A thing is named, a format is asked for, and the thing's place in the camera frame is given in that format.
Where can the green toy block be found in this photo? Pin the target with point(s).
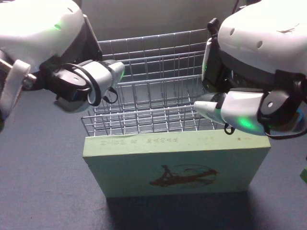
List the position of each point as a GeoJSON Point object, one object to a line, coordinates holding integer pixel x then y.
{"type": "Point", "coordinates": [304, 175]}

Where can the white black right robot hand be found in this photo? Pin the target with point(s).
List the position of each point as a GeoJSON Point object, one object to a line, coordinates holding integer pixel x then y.
{"type": "Point", "coordinates": [263, 40]}

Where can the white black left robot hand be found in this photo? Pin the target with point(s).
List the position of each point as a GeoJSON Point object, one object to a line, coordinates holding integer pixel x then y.
{"type": "Point", "coordinates": [36, 31]}

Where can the pale green book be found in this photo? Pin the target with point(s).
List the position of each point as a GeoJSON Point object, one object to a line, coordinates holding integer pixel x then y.
{"type": "Point", "coordinates": [134, 167]}

